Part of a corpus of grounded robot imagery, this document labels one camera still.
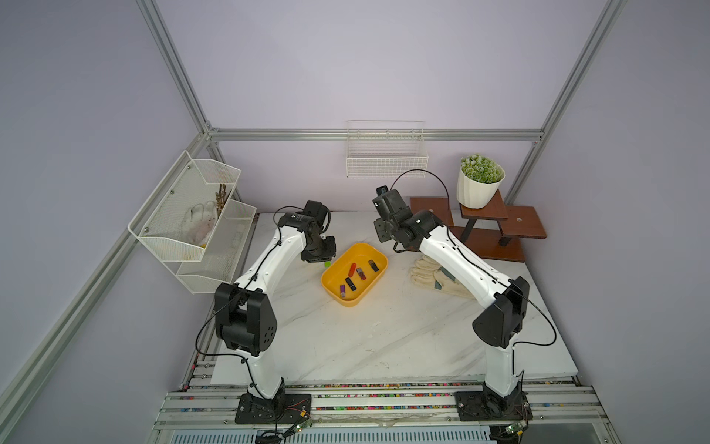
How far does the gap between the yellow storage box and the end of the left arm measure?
19 cm

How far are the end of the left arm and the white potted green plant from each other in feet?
1.48

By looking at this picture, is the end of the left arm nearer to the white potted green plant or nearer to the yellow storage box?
the yellow storage box

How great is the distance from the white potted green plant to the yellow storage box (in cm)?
36

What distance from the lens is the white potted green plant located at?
835 millimetres


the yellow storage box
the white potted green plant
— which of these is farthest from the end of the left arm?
the white potted green plant

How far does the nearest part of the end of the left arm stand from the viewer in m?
0.63

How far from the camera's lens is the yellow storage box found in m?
0.95
